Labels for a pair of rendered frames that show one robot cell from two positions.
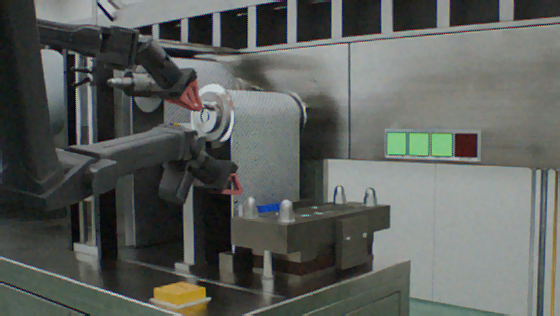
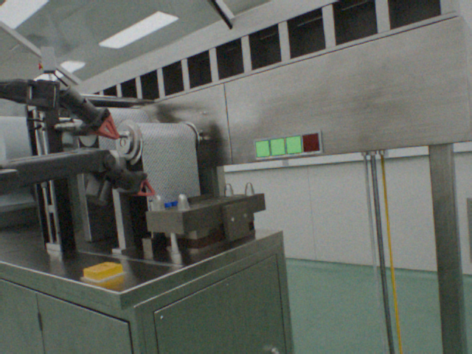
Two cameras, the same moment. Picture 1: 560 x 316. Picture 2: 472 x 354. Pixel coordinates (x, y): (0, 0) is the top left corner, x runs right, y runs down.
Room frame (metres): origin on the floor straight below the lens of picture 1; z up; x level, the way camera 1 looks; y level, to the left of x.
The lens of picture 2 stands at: (0.21, -0.12, 1.15)
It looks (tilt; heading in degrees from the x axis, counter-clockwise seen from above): 3 degrees down; 1
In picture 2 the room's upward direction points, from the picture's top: 6 degrees counter-clockwise
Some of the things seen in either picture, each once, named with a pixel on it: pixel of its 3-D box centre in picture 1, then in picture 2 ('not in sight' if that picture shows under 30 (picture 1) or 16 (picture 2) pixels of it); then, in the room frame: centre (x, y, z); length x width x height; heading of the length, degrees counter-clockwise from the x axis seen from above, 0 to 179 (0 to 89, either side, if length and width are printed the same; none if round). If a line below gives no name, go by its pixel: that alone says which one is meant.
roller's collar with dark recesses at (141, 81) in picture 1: (138, 84); (79, 127); (1.53, 0.45, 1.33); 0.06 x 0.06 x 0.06; 52
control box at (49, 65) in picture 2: not in sight; (46, 60); (1.76, 0.65, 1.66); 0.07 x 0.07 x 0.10; 29
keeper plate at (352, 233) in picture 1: (352, 241); (236, 220); (1.37, -0.09, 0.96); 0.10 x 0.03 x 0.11; 142
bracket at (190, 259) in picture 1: (189, 202); (118, 205); (1.39, 0.29, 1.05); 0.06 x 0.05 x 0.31; 142
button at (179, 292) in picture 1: (179, 293); (103, 271); (1.11, 0.25, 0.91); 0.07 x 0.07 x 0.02; 52
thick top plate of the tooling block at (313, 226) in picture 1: (316, 223); (210, 210); (1.41, 0.00, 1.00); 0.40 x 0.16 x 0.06; 142
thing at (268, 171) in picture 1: (267, 173); (173, 179); (1.46, 0.11, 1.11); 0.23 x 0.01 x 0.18; 142
